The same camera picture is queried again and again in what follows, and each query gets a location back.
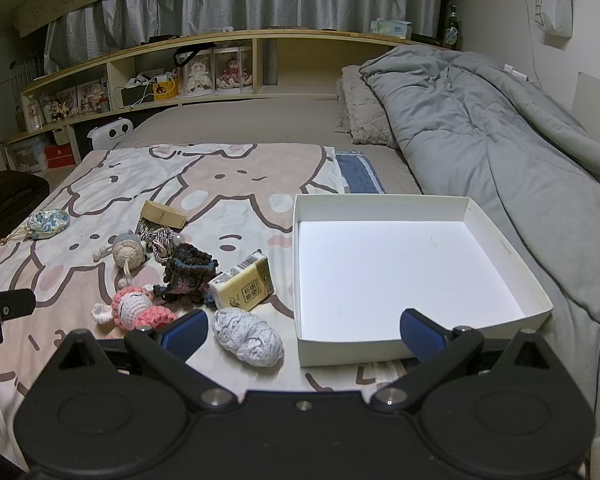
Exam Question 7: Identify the white device with round eyes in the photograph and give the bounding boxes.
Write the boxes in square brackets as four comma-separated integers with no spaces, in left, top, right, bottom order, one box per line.
[87,118,135,151]

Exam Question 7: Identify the white flat board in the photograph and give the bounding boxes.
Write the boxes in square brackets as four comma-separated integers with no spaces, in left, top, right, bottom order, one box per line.
[574,72,600,128]

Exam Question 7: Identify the dark crochet scrunchie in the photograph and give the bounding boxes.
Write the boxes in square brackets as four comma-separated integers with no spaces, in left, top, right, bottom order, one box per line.
[152,242,221,306]

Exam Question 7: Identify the dark green box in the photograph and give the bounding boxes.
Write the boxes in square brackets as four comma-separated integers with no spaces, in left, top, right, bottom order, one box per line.
[120,85,156,107]

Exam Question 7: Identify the blue braided rope tassel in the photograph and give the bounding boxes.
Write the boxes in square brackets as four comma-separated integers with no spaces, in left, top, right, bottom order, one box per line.
[137,217,185,262]

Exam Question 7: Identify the yellow drink carton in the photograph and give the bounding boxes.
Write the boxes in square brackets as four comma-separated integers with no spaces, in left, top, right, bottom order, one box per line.
[207,252,272,311]

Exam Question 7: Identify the row of figurine cards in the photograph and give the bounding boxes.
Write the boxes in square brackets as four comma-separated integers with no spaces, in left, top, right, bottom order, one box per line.
[39,80,110,122]

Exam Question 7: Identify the white cardboard box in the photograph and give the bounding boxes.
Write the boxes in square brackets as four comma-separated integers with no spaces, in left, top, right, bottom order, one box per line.
[292,193,554,367]

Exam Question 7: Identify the oval wooden block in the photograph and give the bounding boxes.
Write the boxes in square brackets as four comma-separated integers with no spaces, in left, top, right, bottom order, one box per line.
[141,200,189,229]

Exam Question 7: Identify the clear doll display case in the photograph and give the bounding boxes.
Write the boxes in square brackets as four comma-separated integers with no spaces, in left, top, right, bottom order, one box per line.
[176,48,216,97]
[214,45,255,94]

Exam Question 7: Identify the clear storage bin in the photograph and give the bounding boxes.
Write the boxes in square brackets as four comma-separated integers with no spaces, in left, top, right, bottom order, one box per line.
[2,135,49,172]

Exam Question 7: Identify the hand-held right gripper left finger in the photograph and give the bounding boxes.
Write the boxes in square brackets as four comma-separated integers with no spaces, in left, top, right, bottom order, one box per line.
[55,309,239,412]

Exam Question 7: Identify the beige fuzzy pillow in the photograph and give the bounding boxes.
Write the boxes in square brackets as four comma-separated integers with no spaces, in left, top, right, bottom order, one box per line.
[334,64,402,149]

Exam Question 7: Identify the white wire rack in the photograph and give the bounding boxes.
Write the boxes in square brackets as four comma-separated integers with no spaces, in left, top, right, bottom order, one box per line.
[9,57,47,97]

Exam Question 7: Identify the dark brown cushion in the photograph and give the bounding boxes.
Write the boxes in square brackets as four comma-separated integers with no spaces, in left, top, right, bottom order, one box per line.
[0,170,50,261]

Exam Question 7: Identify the wooden headboard shelf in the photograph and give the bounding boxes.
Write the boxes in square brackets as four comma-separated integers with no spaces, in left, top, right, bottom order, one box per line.
[1,29,411,171]

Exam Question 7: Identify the green tissue box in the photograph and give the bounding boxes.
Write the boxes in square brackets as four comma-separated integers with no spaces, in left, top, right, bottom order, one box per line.
[369,18,412,40]

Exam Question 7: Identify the grey crochet doll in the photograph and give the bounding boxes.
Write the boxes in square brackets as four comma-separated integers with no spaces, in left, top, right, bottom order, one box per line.
[92,230,152,287]

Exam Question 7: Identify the red box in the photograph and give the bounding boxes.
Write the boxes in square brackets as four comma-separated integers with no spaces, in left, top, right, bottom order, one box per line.
[45,144,76,169]

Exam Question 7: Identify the grey duvet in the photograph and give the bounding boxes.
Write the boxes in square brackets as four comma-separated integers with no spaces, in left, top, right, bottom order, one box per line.
[359,44,600,321]

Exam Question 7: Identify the green glass bottle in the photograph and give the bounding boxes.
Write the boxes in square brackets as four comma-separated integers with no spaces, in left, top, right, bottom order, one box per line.
[444,4,462,51]

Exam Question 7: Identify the clear water bottle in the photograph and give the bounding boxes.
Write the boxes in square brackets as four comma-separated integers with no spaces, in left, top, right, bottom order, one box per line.
[27,95,44,131]

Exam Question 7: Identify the floral drawstring pouch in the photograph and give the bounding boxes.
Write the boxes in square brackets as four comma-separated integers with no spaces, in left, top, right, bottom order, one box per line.
[0,208,71,247]

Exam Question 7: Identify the cartoon printed blanket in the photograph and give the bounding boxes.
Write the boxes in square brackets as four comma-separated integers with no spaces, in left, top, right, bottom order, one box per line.
[0,143,411,461]

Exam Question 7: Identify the grey curtains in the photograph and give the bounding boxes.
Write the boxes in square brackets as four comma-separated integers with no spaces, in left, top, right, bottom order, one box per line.
[44,0,443,75]

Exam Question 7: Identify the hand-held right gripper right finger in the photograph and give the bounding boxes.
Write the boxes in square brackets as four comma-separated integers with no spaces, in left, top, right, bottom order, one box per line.
[370,308,557,412]

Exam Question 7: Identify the pink crochet doll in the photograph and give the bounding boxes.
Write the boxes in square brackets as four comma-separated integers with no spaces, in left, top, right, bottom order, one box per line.
[90,285,179,331]

